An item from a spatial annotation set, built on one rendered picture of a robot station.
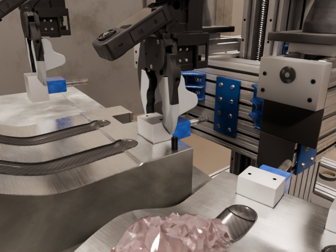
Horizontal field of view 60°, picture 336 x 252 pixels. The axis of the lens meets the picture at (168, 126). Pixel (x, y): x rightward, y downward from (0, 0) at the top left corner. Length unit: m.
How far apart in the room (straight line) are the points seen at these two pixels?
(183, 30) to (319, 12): 0.38
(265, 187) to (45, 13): 0.51
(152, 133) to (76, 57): 2.50
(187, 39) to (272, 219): 0.26
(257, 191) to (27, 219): 0.27
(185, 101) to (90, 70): 2.57
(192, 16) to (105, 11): 2.59
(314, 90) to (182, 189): 0.32
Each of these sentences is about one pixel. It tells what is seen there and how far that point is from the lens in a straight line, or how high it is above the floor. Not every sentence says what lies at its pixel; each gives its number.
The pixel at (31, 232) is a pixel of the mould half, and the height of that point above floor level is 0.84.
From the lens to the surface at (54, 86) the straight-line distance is 0.68.
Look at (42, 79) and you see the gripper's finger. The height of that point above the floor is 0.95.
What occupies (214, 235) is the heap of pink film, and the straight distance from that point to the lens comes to 0.27.
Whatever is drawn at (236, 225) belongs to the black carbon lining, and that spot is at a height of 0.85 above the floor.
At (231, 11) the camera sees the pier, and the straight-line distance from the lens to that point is 3.84.
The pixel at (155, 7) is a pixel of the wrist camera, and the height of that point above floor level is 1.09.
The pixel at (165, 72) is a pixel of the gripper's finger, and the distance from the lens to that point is 0.42.
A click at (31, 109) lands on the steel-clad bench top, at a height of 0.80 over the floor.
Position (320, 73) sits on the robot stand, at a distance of 0.61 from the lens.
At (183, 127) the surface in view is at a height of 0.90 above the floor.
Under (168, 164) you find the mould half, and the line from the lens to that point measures 0.42.
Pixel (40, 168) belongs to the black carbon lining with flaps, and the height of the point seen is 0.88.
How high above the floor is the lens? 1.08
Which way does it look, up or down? 21 degrees down
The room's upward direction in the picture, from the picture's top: straight up
